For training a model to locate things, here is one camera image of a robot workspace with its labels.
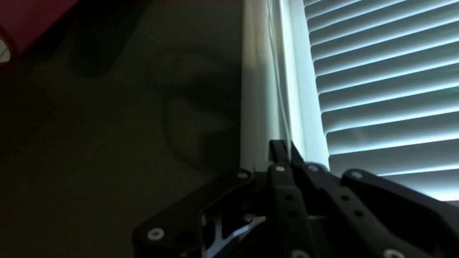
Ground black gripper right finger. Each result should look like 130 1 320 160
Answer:
288 142 421 258

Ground red lampshade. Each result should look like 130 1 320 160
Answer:
0 0 79 66

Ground white window frame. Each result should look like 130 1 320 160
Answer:
239 0 330 170

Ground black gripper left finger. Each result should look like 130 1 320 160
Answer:
268 140 314 258

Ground white horizontal window blind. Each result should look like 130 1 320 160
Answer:
304 0 459 201

